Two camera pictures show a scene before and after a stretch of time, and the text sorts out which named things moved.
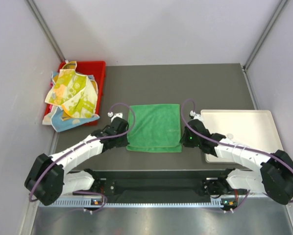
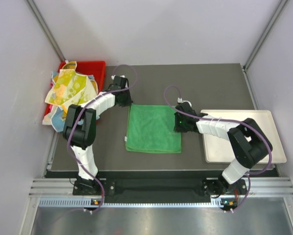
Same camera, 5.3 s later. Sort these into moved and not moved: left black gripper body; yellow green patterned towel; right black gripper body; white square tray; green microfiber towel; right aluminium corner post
Moved: right black gripper body; left black gripper body
Not moved: right aluminium corner post; yellow green patterned towel; green microfiber towel; white square tray
